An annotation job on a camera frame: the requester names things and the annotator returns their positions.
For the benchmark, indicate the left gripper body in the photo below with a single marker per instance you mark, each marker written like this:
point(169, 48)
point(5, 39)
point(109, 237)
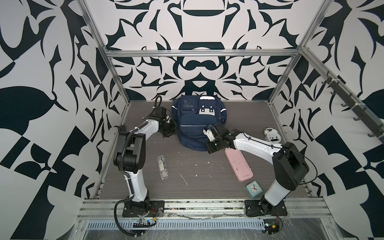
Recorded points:
point(169, 128)

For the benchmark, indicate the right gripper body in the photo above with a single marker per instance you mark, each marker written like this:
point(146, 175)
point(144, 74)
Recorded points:
point(214, 146)

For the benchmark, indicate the navy blue student backpack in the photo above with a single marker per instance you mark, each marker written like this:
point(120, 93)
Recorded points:
point(192, 114)

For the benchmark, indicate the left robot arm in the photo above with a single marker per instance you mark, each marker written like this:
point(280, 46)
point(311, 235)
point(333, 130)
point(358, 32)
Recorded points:
point(130, 154)

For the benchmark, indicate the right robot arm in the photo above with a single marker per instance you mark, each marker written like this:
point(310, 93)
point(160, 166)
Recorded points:
point(289, 164)

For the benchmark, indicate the clear plastic pen box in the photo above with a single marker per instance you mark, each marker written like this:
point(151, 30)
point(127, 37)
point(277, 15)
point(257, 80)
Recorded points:
point(162, 166)

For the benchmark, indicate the pink pencil case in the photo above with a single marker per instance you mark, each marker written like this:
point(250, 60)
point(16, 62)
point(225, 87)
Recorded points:
point(239, 164)

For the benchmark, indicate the black remote control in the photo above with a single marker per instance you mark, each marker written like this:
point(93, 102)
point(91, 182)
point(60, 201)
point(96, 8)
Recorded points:
point(121, 128)

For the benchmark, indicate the green square alarm clock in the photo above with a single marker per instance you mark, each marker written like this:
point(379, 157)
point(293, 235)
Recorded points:
point(254, 189)

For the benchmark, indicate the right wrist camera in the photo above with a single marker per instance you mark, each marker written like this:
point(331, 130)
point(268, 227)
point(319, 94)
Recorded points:
point(208, 132)

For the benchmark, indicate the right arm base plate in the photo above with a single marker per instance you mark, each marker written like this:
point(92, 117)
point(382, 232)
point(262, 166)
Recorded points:
point(259, 208)

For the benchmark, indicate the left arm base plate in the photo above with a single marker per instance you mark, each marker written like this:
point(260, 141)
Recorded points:
point(134, 209)

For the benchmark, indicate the aluminium frame rail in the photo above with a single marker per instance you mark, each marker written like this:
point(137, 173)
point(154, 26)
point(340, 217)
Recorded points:
point(196, 208)

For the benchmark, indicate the wall hook rail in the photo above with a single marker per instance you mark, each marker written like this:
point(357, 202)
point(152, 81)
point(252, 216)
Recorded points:
point(352, 102)

